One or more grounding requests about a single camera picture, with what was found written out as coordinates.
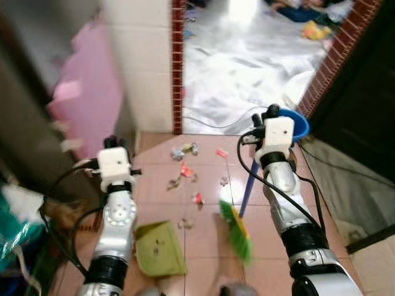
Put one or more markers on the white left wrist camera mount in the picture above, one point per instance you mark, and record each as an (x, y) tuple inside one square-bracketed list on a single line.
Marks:
[(115, 165)]

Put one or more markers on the pink foam mat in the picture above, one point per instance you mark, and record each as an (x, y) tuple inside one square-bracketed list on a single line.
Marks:
[(89, 92)]

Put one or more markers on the crumpled silver wrapper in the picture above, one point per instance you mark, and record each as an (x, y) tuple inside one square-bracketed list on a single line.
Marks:
[(192, 148), (176, 153)]

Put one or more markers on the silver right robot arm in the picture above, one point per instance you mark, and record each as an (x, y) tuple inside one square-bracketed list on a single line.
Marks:
[(296, 213)]

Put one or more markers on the teal and white bag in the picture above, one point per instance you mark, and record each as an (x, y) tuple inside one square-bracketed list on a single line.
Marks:
[(17, 222)]

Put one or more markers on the grey paper scrap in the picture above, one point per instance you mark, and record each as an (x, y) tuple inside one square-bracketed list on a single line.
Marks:
[(223, 181), (174, 184)]

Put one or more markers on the yellow toy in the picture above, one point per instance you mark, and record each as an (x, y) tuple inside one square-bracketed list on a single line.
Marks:
[(316, 31)]

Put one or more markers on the blue clothes pile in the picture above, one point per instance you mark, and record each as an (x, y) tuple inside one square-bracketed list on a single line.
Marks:
[(305, 12)]

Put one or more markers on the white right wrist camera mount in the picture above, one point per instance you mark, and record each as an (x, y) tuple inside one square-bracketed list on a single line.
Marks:
[(276, 137)]

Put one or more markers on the grey robot foot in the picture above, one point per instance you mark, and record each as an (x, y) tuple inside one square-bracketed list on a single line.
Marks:
[(239, 290), (149, 292)]

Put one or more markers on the white floor sheet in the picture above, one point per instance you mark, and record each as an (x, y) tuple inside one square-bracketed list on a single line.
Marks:
[(247, 74)]

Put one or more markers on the blue plastic bucket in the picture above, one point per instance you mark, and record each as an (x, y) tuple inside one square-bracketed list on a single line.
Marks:
[(300, 125)]

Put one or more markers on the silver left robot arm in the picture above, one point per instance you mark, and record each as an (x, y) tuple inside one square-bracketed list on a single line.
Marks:
[(117, 222)]

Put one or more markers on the red paper scrap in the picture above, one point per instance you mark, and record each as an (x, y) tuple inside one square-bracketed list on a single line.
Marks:
[(186, 170), (197, 198)]

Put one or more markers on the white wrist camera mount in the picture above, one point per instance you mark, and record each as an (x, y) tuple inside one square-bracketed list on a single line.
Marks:
[(276, 137), (115, 165)]

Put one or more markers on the grey robot left foot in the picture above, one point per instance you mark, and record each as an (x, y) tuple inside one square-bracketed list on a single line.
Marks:
[(149, 292)]

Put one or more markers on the grey robot right foot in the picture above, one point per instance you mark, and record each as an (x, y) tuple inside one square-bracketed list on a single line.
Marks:
[(239, 290)]

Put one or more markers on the pink paper scrap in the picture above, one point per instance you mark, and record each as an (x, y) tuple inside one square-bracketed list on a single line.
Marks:
[(222, 152)]

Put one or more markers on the dark wooden door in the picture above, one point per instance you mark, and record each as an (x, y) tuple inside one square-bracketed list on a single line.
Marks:
[(364, 86)]

